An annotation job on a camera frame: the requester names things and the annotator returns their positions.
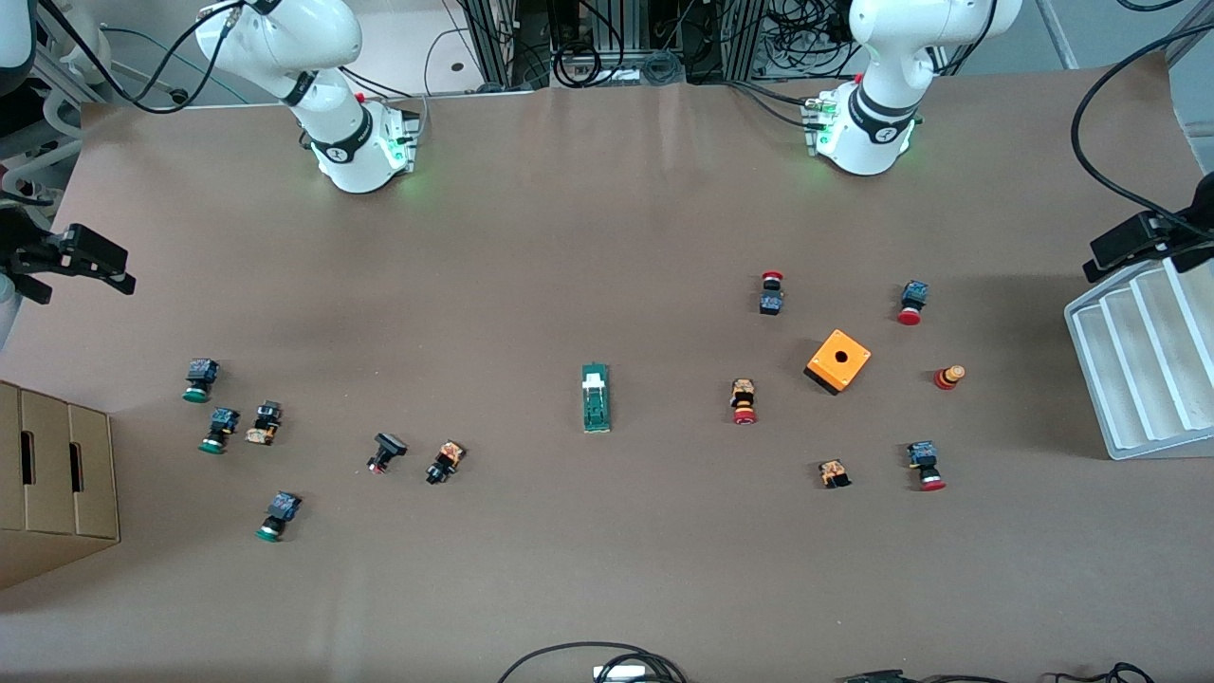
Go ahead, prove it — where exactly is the green load switch white lever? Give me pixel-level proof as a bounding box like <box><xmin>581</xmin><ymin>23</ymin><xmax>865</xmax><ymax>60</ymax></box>
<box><xmin>580</xmin><ymin>362</ymin><xmax>613</xmax><ymax>434</ymax></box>

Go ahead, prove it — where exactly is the white slotted tray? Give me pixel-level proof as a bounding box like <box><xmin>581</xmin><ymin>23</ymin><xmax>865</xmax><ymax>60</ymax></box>
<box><xmin>1063</xmin><ymin>242</ymin><xmax>1214</xmax><ymax>462</ymax></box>

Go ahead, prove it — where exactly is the green button blue block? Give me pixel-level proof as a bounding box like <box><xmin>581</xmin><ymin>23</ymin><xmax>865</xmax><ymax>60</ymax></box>
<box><xmin>182</xmin><ymin>358</ymin><xmax>221</xmax><ymax>404</ymax></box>
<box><xmin>198</xmin><ymin>407</ymin><xmax>241</xmax><ymax>455</ymax></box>
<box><xmin>255</xmin><ymin>490</ymin><xmax>304</xmax><ymax>544</ymax></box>

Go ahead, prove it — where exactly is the brown cardboard box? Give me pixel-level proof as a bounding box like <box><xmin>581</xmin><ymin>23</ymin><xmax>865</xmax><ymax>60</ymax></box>
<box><xmin>0</xmin><ymin>380</ymin><xmax>121</xmax><ymax>591</ymax></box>

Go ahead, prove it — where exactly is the black button orange block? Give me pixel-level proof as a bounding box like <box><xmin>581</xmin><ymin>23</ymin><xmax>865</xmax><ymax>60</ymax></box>
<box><xmin>425</xmin><ymin>440</ymin><xmax>467</xmax><ymax>487</ymax></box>
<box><xmin>245</xmin><ymin>400</ymin><xmax>284</xmax><ymax>446</ymax></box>

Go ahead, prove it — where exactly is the black square pushbutton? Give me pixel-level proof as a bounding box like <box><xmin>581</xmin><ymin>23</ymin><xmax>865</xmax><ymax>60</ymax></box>
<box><xmin>366</xmin><ymin>433</ymin><xmax>409</xmax><ymax>475</ymax></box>

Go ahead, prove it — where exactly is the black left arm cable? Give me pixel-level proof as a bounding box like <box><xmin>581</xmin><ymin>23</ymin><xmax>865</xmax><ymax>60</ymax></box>
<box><xmin>1070</xmin><ymin>21</ymin><xmax>1214</xmax><ymax>238</ymax></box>

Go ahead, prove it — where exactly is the white tubular frame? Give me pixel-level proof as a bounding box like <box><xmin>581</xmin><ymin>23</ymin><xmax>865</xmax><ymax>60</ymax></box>
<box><xmin>28</xmin><ymin>0</ymin><xmax>110</xmax><ymax>191</ymax></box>

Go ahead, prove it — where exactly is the orange button enclosure box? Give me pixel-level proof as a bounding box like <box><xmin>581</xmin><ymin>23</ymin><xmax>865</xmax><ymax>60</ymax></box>
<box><xmin>803</xmin><ymin>328</ymin><xmax>873</xmax><ymax>397</ymax></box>

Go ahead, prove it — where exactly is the thin black cable tangle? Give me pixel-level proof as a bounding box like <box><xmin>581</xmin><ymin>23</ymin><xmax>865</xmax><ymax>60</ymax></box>
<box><xmin>1051</xmin><ymin>662</ymin><xmax>1156</xmax><ymax>683</ymax></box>

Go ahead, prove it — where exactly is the aluminium frame rack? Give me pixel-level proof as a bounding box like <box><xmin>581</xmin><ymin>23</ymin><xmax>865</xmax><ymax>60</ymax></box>
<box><xmin>455</xmin><ymin>0</ymin><xmax>855</xmax><ymax>88</ymax></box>

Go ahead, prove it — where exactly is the black looped cable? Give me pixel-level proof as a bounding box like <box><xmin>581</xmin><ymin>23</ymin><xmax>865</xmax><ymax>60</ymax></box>
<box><xmin>497</xmin><ymin>642</ymin><xmax>687</xmax><ymax>683</ymax></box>

